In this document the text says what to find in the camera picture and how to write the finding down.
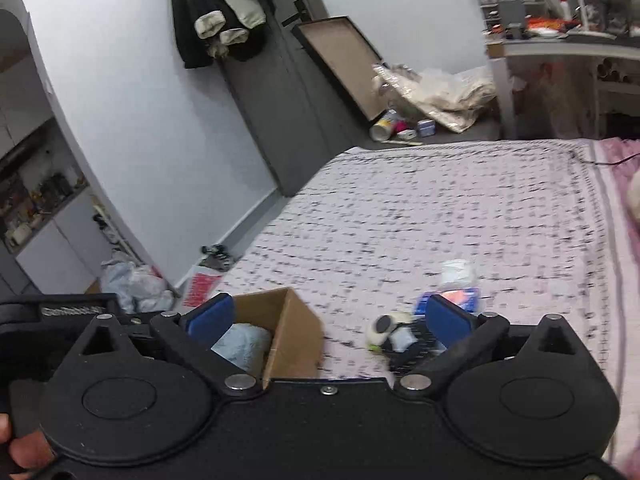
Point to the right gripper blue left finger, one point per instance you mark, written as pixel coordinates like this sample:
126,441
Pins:
207,323

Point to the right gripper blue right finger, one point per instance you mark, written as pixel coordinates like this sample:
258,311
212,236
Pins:
447,322

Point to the blue grey patterned sock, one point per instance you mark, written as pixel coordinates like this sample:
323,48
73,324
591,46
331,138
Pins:
403,339

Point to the person's hand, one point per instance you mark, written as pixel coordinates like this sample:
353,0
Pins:
31,453

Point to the blue planet tissue pack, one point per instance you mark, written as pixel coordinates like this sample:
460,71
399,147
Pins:
465,297

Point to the red white plastic bag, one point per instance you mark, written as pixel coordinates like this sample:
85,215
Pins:
200,284

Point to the light blue fluffy plush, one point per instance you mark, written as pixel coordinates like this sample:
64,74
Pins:
246,346

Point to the black toy on floor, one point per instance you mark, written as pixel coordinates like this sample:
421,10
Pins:
217,257

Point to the white plastic bags on floor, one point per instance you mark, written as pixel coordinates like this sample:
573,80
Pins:
137,286

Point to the brown cardboard box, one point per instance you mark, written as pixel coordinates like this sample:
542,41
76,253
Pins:
296,350

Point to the cluttered shelf cabinet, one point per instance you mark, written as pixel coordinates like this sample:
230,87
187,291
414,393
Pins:
38,177

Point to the small blue white box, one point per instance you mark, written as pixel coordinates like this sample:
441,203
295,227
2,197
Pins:
425,127

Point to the white yellow cylinder can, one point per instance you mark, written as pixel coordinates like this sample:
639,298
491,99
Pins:
385,127

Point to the dark grey door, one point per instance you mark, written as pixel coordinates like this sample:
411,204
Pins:
295,115

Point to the cream plush pillow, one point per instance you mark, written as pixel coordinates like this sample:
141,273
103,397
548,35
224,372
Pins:
633,197

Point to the cream plastic bag pile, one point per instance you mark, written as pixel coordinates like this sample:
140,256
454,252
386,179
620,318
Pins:
454,101

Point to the mauve bed sheet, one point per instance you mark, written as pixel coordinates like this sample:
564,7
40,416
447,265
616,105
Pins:
622,161

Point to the brown framed board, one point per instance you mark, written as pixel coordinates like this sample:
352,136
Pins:
347,59

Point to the white desk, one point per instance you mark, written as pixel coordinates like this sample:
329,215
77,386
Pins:
562,66

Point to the black and cream hanging jacket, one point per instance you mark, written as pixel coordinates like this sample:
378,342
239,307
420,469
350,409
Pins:
209,29

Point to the grey small drawer organizer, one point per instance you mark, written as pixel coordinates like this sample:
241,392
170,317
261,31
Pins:
490,2

